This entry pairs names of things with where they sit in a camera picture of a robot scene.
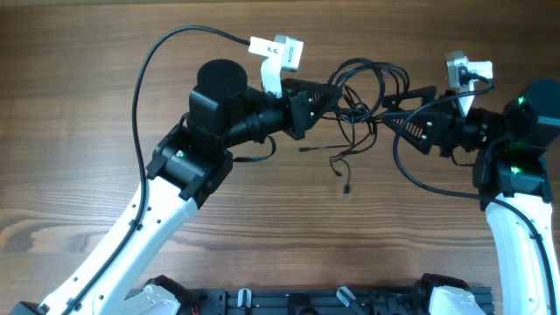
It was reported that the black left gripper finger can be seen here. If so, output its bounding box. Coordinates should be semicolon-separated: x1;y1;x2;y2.
290;93;338;134
288;79;342;105

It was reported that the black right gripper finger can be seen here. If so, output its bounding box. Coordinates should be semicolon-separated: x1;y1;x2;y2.
381;86;438;109
381;109;453;154

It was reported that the thin black USB cable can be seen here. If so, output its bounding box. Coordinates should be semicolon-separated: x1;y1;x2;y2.
297;87;382;196

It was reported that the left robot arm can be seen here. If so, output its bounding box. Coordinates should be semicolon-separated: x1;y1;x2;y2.
14;59;342;314

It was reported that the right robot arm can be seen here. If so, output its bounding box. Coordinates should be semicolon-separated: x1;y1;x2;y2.
381;79;559;314

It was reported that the black right camera cable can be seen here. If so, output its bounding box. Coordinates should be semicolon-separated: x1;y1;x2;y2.
391;73;558;315

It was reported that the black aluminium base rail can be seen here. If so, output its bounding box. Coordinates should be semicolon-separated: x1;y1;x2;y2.
182;289;427;315

